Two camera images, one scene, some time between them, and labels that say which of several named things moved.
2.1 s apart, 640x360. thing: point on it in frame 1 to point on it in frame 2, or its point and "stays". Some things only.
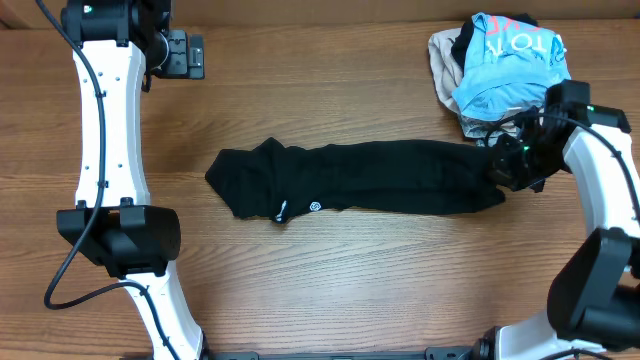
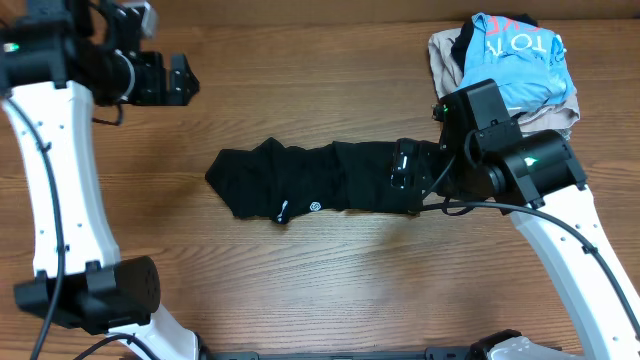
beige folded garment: (449, 72) stays
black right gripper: (503, 167) to (403, 165)
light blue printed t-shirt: (508, 67) stays
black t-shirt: (274, 180) stays
